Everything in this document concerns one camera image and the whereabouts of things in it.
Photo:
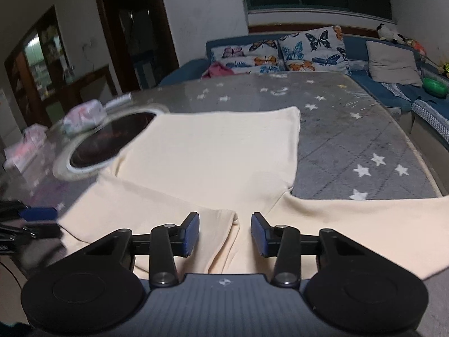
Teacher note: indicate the beige cushion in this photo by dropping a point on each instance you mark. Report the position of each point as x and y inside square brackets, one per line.
[393, 61]

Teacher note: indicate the small butterfly print pillow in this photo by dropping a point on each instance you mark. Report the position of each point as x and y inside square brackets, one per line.
[245, 58]

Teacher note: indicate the plush toy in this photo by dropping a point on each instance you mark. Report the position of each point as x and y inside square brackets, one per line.
[394, 35]

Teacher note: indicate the round black induction cooktop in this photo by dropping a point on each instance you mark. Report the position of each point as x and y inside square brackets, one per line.
[107, 140]

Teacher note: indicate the pink cloth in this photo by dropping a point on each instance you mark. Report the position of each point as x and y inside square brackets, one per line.
[218, 70]

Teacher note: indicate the dark wooden door frame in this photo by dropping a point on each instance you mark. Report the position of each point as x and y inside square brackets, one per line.
[135, 24]

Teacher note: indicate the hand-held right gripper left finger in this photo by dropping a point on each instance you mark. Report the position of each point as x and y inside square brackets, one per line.
[192, 233]

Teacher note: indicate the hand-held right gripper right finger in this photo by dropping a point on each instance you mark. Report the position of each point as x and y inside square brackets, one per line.
[258, 233]

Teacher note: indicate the blue sofa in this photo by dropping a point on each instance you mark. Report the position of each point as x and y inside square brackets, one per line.
[382, 73]

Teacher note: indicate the large butterfly print pillow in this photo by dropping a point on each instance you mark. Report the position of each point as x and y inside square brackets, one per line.
[315, 51]

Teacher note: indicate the grey star-print table cover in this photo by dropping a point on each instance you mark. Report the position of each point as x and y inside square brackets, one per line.
[350, 140]

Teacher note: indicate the cream sweatshirt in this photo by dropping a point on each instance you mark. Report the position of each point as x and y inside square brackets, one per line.
[217, 168]

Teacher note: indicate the pink tissue box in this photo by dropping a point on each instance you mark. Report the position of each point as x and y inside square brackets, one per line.
[26, 147]

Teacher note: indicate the floral tissue pack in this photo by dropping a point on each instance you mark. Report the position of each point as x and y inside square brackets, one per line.
[84, 116]

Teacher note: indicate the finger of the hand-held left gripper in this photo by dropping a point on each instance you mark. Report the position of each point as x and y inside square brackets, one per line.
[37, 213]

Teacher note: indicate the green bowl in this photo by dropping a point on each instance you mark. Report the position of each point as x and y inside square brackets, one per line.
[435, 86]

